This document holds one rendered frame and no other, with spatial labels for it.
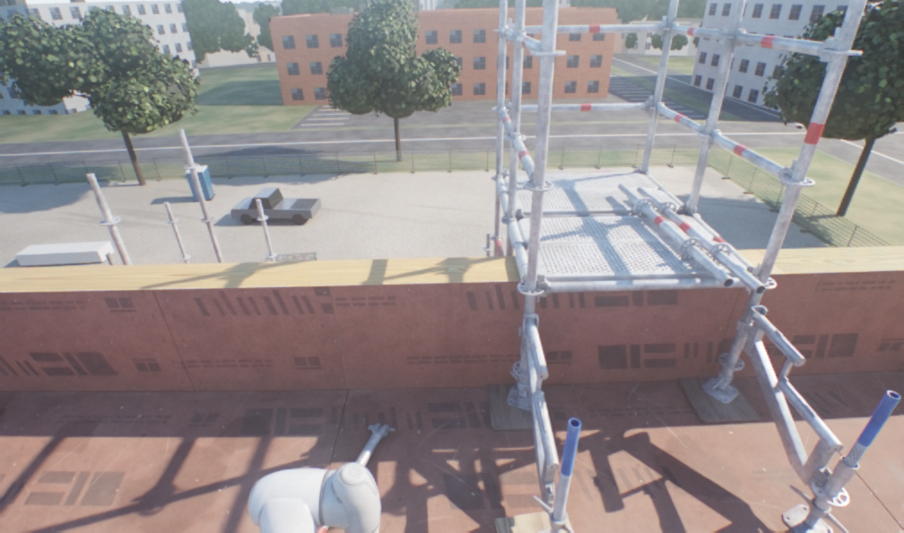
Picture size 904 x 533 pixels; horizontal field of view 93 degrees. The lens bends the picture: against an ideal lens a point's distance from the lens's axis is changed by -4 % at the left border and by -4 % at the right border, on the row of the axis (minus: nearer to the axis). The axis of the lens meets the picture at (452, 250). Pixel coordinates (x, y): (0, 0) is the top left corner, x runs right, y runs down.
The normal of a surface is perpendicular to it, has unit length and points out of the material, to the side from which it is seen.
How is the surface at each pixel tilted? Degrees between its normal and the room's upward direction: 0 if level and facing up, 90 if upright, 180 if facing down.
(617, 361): 90
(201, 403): 0
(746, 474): 0
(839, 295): 90
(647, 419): 0
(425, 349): 90
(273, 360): 90
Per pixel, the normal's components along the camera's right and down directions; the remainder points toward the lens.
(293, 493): -0.01, -0.61
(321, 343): 0.01, 0.49
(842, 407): -0.02, -0.87
